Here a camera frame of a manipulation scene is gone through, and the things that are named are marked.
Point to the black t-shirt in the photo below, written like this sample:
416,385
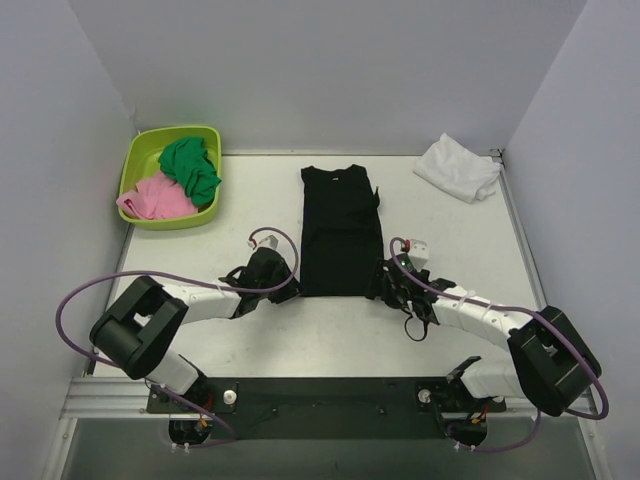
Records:
342,239

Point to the aluminium frame rail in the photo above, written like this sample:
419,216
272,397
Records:
104,398

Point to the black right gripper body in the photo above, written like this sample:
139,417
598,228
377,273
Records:
388,282

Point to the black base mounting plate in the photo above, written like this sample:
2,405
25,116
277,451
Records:
375,408

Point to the lime green plastic tub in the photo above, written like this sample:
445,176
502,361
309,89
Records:
143,161

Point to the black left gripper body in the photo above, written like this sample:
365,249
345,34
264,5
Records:
279,279

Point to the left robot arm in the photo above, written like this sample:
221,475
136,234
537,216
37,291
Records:
136,332

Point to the white t-shirt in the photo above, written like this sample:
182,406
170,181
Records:
457,171

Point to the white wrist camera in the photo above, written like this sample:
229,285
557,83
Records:
417,252
268,242

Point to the pink t-shirt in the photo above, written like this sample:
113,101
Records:
156,198

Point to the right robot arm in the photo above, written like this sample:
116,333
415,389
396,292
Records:
549,364

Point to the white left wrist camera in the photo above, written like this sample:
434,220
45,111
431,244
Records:
268,242

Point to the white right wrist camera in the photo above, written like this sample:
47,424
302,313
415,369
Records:
417,252

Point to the green t-shirt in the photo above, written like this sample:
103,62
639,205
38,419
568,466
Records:
186,161

